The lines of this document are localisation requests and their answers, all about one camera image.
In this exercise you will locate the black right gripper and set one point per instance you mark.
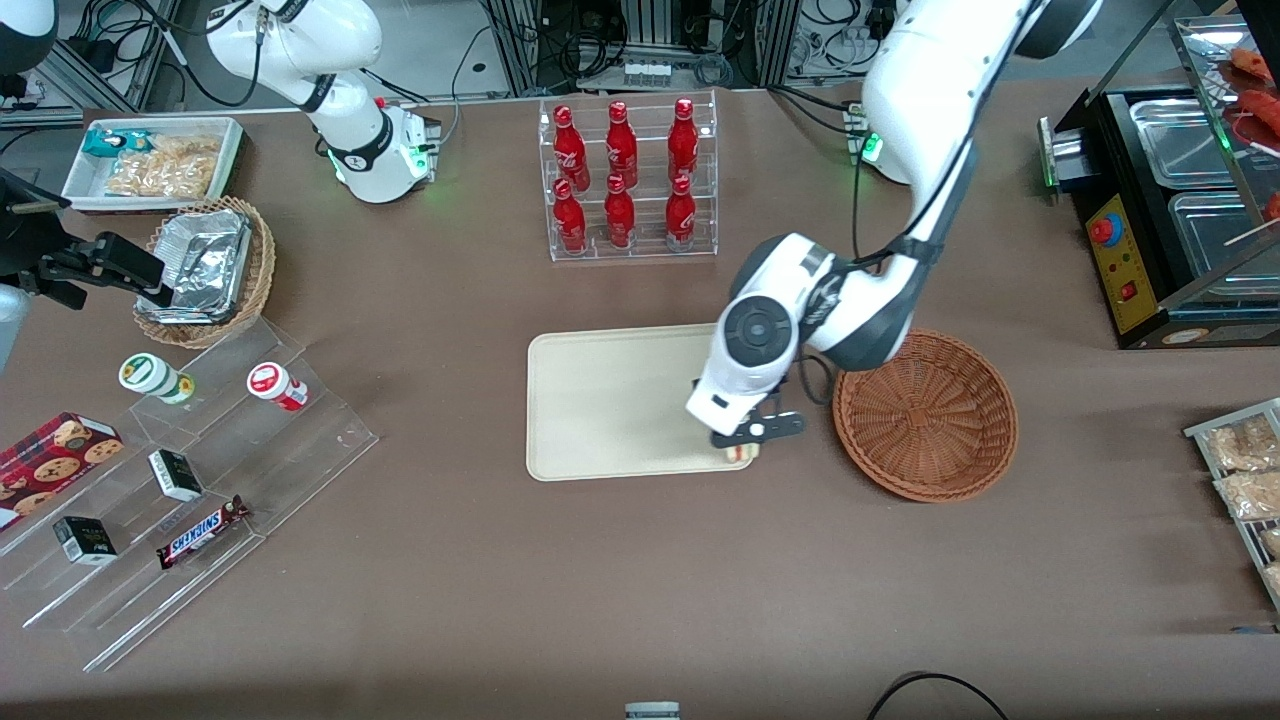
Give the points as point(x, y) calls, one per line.
point(33, 243)

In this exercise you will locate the triangular sandwich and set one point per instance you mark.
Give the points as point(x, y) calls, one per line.
point(742, 457)

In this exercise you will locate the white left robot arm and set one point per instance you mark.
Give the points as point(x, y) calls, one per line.
point(930, 80)

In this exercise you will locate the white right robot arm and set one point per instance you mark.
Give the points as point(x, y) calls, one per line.
point(340, 40)

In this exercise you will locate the aluminium foil tray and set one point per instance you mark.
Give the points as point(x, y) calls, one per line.
point(205, 260)

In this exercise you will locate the tan wicker basket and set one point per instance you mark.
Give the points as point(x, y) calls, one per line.
point(262, 280)

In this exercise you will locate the beige plastic tray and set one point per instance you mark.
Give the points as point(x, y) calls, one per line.
point(610, 400)

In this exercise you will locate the brown round wicker basket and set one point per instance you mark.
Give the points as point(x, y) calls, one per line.
point(930, 430)

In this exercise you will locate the tray of packaged snacks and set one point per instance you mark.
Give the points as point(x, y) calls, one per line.
point(1205, 428)

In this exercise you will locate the white rectangular bin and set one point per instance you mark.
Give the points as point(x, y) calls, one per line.
point(80, 190)

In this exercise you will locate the clear cracker bag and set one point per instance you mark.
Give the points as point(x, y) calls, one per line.
point(160, 178)
point(190, 147)

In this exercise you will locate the green lid cup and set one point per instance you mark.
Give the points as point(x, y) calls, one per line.
point(150, 375)

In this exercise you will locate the teal snack packet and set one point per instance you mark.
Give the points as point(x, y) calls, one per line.
point(105, 142)

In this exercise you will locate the red lid cup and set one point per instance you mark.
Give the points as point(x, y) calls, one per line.
point(272, 384)

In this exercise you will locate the small black box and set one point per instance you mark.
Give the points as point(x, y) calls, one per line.
point(175, 475)
point(85, 541)

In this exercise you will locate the red cookie box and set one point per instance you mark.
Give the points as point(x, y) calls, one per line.
point(50, 465)

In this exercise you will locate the clear acrylic stepped shelf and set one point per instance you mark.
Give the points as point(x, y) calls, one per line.
point(320, 440)

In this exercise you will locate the Snickers chocolate bar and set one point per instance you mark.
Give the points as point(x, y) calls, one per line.
point(200, 532)

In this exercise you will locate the red cola bottle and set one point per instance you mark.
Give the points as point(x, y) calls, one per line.
point(683, 145)
point(680, 217)
point(619, 217)
point(622, 150)
point(570, 222)
point(568, 150)

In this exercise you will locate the white power strip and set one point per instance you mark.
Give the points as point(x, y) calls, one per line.
point(647, 73)

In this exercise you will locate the clear acrylic bottle rack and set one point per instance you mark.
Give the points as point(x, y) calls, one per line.
point(702, 250)

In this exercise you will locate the grey device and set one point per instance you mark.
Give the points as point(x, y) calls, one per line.
point(652, 712)

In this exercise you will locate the black hot food display case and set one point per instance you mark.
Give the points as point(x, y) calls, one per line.
point(1140, 230)

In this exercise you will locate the steel food pan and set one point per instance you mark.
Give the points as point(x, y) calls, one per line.
point(1210, 235)
point(1180, 140)

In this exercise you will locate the clear snack bag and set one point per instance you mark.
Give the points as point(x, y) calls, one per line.
point(1273, 580)
point(1240, 445)
point(1250, 495)
point(1272, 542)

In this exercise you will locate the red sausage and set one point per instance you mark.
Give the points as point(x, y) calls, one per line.
point(1262, 115)
point(1250, 62)

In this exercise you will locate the aluminium frame rack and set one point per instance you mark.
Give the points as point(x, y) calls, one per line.
point(520, 40)

